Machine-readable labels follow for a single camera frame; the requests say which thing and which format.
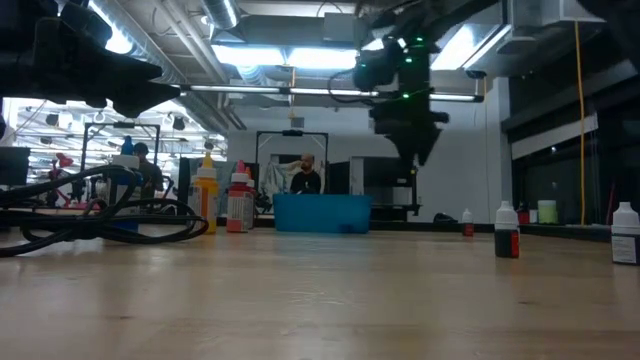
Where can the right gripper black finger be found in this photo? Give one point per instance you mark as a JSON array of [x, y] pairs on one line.
[[425, 145], [402, 141]]

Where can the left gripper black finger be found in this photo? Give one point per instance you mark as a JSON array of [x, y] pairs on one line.
[[75, 70], [137, 100]]

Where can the large blue food coloring bottle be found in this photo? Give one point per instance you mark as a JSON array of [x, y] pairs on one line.
[[126, 161]]

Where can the small white-capped dropper bottle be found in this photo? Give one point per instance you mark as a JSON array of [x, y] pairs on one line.
[[467, 222], [625, 245], [507, 242]]

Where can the blue plastic bin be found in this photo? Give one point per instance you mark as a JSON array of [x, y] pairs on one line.
[[320, 215]]

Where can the large yellow food coloring bottle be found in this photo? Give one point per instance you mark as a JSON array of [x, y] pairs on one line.
[[206, 200]]

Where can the large pink food coloring bottle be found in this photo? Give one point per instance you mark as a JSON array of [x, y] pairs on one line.
[[237, 205]]

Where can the large red food coloring bottle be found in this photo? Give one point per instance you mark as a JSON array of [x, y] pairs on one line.
[[251, 200]]

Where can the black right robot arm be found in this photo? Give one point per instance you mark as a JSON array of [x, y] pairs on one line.
[[440, 15]]

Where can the black cabinet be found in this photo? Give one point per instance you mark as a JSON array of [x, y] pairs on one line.
[[390, 182]]

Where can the small black rounded object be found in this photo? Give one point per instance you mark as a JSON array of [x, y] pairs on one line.
[[444, 218]]

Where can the person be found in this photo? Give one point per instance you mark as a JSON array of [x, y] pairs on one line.
[[149, 175], [306, 182]]

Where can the red lamp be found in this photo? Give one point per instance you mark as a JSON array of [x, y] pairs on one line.
[[62, 161]]

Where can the long fluorescent light fixture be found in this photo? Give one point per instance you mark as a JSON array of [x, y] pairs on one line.
[[235, 89]]

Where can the black monitor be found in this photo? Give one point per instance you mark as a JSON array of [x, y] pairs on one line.
[[12, 165]]

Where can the red container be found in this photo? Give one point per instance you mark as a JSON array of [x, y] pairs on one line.
[[523, 217]]

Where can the grey cloth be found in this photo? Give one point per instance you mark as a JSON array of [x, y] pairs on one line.
[[277, 180]]

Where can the pale green cup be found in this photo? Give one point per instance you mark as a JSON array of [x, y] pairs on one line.
[[546, 211]]

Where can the black gantry frame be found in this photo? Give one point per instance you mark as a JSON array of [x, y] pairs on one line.
[[292, 133], [122, 125]]

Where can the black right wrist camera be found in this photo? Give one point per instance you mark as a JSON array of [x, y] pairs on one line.
[[375, 67]]

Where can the black security camera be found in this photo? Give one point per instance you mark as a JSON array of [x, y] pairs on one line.
[[475, 74]]

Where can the black aluminium table frame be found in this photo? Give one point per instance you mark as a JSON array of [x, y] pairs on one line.
[[425, 226]]

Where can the small grey wall sign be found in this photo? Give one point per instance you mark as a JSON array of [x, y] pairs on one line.
[[297, 122]]

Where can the round metal air duct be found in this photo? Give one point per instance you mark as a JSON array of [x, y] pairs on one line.
[[220, 12]]

